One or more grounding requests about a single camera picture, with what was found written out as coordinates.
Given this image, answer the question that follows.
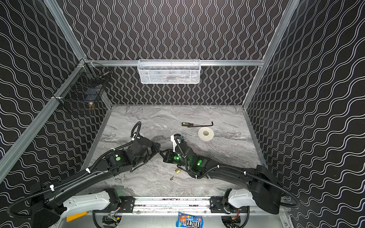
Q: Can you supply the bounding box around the white tape roll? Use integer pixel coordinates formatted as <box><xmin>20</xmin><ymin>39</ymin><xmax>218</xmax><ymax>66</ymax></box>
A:
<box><xmin>198</xmin><ymin>127</ymin><xmax>214</xmax><ymax>142</ymax></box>

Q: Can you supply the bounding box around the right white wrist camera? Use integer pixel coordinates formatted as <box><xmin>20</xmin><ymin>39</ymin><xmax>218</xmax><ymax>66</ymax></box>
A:
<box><xmin>170</xmin><ymin>134</ymin><xmax>183</xmax><ymax>152</ymax></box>

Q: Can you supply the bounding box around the white mesh basket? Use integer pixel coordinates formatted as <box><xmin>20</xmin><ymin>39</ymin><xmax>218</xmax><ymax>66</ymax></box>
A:
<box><xmin>137</xmin><ymin>59</ymin><xmax>202</xmax><ymax>84</ymax></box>

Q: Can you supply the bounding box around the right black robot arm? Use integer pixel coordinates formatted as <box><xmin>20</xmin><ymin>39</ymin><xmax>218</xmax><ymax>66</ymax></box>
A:
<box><xmin>160</xmin><ymin>134</ymin><xmax>301</xmax><ymax>214</ymax></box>

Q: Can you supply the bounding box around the brass item in basket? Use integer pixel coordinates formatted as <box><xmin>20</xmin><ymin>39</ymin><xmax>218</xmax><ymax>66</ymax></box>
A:
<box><xmin>88</xmin><ymin>102</ymin><xmax>95</xmax><ymax>112</ymax></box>

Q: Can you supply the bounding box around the black yellow pry tool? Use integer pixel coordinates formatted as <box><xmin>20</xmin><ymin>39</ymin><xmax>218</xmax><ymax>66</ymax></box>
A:
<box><xmin>181</xmin><ymin>122</ymin><xmax>214</xmax><ymax>128</ymax></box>

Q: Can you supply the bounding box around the yellow block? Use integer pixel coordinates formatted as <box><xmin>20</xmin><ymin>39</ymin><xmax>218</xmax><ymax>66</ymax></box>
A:
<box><xmin>66</xmin><ymin>212</ymin><xmax>88</xmax><ymax>222</ymax></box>

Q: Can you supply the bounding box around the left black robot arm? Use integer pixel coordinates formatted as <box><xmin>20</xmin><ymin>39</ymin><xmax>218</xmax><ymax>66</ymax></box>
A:
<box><xmin>7</xmin><ymin>122</ymin><xmax>161</xmax><ymax>228</ymax></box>

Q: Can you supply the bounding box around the m&m candy bag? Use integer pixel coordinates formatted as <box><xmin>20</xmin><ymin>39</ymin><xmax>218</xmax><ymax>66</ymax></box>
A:
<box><xmin>176</xmin><ymin>212</ymin><xmax>203</xmax><ymax>228</ymax></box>

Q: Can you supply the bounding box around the black wire basket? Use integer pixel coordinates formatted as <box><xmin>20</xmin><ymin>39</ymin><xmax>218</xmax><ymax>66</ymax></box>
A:
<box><xmin>58</xmin><ymin>62</ymin><xmax>112</xmax><ymax>116</ymax></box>

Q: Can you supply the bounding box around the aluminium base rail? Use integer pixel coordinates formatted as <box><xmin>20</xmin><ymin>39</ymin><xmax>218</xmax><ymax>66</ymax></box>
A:
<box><xmin>94</xmin><ymin>195</ymin><xmax>289</xmax><ymax>216</ymax></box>

